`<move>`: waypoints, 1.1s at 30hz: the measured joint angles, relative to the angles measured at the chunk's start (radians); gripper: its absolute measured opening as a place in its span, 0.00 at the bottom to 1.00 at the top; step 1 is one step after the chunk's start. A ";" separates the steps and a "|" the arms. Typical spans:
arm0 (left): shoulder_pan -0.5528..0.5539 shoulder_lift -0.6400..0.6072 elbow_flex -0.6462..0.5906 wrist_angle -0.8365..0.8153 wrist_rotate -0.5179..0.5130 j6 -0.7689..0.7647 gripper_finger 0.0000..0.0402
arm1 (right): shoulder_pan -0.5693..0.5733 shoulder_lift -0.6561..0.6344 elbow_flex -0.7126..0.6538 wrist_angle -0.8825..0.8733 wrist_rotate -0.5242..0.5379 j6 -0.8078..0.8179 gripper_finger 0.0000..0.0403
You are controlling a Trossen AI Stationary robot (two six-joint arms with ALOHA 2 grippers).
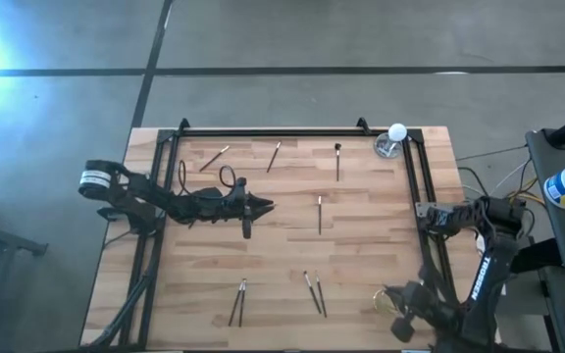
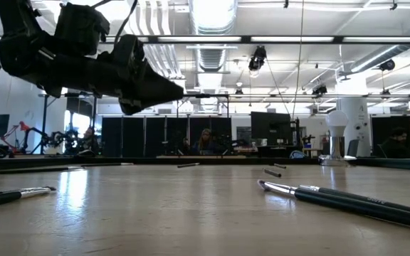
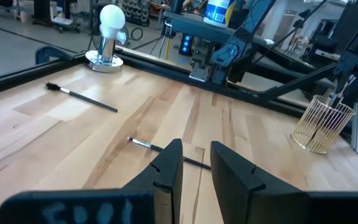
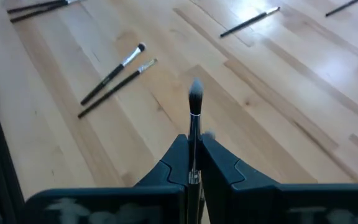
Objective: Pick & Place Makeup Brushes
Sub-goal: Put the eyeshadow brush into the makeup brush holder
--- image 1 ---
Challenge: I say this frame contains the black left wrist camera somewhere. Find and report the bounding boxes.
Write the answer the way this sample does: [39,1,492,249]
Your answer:
[241,206,254,241]

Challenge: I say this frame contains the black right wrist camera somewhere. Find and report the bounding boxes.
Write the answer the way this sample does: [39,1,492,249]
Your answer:
[389,316,416,344]

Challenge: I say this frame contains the yellow cable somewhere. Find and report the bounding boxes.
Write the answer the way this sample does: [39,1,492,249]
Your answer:
[505,176,539,203]

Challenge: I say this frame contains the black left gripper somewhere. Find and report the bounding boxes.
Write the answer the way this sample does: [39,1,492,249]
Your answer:
[221,176,277,222]

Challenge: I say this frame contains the black aluminium table frame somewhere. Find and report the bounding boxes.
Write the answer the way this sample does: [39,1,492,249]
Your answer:
[88,116,460,352]

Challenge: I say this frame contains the white cable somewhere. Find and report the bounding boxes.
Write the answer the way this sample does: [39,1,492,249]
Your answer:
[488,159,530,197]

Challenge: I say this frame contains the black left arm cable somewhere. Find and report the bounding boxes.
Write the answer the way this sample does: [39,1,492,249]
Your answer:
[178,159,189,196]
[218,164,238,190]

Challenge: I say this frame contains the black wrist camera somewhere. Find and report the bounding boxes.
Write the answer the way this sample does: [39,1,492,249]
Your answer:
[389,316,416,344]
[241,206,254,241]

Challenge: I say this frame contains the white bulb lamp chrome base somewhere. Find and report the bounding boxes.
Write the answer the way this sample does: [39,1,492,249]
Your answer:
[373,122,409,159]

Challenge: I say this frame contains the black metal stand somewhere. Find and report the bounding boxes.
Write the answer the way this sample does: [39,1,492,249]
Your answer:
[0,194,49,259]

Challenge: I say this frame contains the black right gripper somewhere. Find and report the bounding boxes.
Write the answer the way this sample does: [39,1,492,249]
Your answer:
[384,279,443,323]

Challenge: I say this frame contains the grey cable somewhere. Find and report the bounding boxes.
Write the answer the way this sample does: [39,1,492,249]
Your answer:
[456,144,529,162]

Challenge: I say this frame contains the black flat bar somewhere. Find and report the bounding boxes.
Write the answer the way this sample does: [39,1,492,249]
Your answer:
[510,237,564,275]

